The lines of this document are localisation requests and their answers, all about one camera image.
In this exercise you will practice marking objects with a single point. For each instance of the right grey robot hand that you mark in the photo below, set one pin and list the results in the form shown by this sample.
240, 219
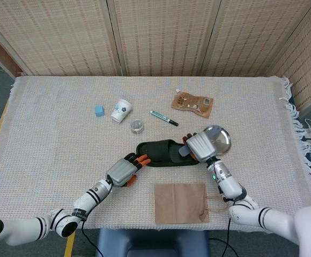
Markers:
201, 147

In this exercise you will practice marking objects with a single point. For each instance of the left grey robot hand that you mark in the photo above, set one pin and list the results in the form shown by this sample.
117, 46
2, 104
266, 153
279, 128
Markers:
120, 172

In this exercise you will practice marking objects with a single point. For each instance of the black slide slipper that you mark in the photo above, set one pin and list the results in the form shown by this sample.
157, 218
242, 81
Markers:
161, 150

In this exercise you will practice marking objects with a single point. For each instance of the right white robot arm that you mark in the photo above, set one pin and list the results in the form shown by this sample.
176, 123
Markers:
229, 184

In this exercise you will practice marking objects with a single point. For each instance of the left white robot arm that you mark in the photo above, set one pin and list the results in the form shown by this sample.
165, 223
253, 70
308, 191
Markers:
88, 199

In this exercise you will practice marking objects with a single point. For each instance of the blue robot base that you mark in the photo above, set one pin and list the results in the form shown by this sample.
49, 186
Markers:
152, 243

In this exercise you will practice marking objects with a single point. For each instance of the round stainless steel plate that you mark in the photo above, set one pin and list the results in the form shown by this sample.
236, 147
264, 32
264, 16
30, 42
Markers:
222, 139

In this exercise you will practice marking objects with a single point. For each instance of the brown spouted refill pouch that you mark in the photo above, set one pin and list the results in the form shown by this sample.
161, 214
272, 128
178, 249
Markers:
193, 103

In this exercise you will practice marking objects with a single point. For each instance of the clear round jar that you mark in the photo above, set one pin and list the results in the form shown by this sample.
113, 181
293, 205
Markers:
137, 126

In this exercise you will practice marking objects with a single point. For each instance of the green white marker pen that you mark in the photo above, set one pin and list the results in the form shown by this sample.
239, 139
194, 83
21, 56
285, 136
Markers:
161, 116

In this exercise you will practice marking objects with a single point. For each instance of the brown paper bag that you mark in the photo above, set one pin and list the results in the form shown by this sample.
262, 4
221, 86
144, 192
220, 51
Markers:
179, 203

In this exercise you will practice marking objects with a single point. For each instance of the white floral paper cup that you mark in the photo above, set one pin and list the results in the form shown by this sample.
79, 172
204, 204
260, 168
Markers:
121, 110

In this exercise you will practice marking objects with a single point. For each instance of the light blue cube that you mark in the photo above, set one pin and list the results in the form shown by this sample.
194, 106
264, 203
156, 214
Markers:
99, 111

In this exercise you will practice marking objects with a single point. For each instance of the beige woven table cloth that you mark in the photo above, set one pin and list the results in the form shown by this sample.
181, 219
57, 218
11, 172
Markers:
51, 134

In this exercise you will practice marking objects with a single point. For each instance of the woven bamboo folding screen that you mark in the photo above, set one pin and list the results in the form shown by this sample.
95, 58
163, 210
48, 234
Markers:
166, 34

